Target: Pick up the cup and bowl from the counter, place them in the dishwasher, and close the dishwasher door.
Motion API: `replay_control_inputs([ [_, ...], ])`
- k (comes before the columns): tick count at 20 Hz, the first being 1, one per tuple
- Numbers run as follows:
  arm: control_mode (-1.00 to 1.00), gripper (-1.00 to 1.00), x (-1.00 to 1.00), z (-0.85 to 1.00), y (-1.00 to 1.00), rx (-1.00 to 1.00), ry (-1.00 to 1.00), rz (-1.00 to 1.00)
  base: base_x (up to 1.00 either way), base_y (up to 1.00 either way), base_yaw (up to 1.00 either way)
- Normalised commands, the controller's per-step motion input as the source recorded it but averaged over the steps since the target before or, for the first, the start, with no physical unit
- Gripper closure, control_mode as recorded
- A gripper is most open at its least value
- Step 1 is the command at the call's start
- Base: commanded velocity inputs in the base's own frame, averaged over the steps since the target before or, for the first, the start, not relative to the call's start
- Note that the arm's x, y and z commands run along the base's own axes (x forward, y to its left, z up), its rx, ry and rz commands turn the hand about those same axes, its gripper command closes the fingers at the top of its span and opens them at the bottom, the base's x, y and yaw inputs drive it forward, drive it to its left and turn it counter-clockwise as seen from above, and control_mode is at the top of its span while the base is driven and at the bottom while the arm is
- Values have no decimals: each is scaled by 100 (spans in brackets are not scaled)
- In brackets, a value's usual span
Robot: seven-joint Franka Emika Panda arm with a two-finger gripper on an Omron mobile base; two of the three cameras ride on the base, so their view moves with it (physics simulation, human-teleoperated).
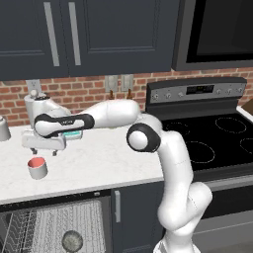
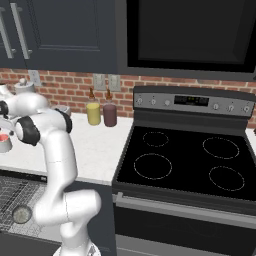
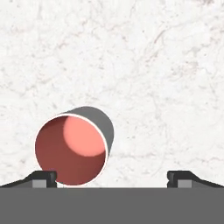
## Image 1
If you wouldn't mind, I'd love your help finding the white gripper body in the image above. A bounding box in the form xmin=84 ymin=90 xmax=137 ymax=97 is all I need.
xmin=21 ymin=128 xmax=67 ymax=152

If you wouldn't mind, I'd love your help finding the white cup with red inside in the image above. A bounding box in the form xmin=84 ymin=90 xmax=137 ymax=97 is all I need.
xmin=27 ymin=156 xmax=49 ymax=181

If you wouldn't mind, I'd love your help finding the open dishwasher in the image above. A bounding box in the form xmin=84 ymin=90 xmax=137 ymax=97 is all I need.
xmin=0 ymin=190 xmax=113 ymax=253

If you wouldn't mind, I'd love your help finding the dark lower cupboard door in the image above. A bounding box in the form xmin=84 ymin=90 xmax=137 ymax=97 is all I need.
xmin=110 ymin=181 xmax=166 ymax=253

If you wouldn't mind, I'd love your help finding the dark cupboard door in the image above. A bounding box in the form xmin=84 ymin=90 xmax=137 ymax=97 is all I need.
xmin=110 ymin=181 xmax=166 ymax=253
xmin=60 ymin=0 xmax=181 ymax=78
xmin=0 ymin=0 xmax=69 ymax=81

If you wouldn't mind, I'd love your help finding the grey round jar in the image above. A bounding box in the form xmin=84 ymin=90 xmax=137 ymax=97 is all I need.
xmin=0 ymin=116 xmax=12 ymax=142

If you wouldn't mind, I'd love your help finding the grey round disc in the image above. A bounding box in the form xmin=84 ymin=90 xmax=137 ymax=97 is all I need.
xmin=61 ymin=229 xmax=84 ymax=253

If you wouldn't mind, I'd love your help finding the black and silver stove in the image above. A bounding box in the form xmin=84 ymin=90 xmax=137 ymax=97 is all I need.
xmin=144 ymin=76 xmax=253 ymax=253

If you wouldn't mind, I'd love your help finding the brown wooden board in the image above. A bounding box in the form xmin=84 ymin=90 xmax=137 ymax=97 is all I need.
xmin=241 ymin=98 xmax=253 ymax=117

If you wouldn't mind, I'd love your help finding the black microwave oven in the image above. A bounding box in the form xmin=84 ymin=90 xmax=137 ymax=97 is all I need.
xmin=171 ymin=0 xmax=253 ymax=72

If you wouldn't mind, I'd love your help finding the white wall socket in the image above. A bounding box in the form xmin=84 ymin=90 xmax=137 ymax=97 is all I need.
xmin=26 ymin=79 xmax=42 ymax=96

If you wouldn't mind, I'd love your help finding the silver lower cupboard handle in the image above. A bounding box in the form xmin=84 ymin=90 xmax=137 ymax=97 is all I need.
xmin=114 ymin=190 xmax=122 ymax=223

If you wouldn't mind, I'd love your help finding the silver cupboard handle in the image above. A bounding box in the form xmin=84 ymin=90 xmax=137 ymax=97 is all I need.
xmin=42 ymin=1 xmax=60 ymax=67
xmin=114 ymin=190 xmax=122 ymax=223
xmin=67 ymin=1 xmax=82 ymax=66

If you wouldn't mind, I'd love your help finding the grey wall socket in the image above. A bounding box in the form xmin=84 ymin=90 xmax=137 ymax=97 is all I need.
xmin=105 ymin=75 xmax=120 ymax=94
xmin=120 ymin=74 xmax=134 ymax=93

